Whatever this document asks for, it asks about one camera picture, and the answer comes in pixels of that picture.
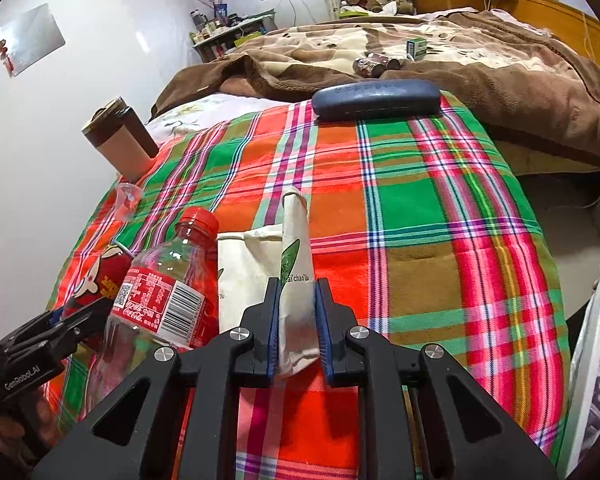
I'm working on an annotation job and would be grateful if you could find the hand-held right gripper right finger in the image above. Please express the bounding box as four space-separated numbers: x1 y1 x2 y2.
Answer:
314 277 558 480

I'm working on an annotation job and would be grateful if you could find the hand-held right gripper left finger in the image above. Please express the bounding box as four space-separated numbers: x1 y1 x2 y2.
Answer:
30 276 283 480

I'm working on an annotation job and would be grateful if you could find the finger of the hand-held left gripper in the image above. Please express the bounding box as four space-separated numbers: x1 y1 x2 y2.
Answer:
0 309 65 348
10 300 115 361

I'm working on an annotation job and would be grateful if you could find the white paper bag green print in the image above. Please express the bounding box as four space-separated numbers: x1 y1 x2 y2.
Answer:
216 225 286 336
275 186 323 378

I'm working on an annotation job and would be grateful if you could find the red cartoon drink can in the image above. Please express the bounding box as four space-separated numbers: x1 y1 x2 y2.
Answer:
60 244 133 356

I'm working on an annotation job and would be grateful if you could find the clear bottle red cap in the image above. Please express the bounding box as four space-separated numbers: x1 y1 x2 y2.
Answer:
85 206 220 413

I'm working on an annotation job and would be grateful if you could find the white waste bin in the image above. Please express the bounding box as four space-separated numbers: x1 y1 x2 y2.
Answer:
565 247 600 471

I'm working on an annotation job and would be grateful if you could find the person's left hand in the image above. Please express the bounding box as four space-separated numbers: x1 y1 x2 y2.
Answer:
0 395 76 466

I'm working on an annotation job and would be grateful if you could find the small clear cup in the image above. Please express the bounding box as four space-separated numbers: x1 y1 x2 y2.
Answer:
114 182 143 221

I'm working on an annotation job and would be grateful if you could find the colourful plaid cloth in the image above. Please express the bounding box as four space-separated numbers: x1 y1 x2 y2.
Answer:
45 90 571 480

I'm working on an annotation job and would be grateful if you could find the floral bed sheet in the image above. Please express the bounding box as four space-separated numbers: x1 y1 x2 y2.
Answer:
145 92 286 148

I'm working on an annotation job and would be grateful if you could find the dark blue glasses case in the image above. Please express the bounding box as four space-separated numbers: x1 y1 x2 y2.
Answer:
311 78 441 122

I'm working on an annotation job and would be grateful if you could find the beige bed mattress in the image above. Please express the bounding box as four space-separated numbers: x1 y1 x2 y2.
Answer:
495 140 600 321

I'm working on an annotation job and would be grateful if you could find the cluttered desk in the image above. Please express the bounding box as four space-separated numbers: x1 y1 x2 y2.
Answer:
190 10 276 63

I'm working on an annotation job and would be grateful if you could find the brown patterned blanket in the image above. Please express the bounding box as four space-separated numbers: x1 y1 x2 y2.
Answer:
150 10 600 168

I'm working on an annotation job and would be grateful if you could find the wooden headboard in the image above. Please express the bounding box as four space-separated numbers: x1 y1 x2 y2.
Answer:
480 0 600 73

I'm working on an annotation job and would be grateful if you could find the tan tumbler brown handle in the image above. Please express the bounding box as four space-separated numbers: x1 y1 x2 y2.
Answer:
81 97 159 182

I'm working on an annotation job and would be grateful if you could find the silver wall sheet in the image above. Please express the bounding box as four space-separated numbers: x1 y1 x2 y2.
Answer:
0 2 66 78

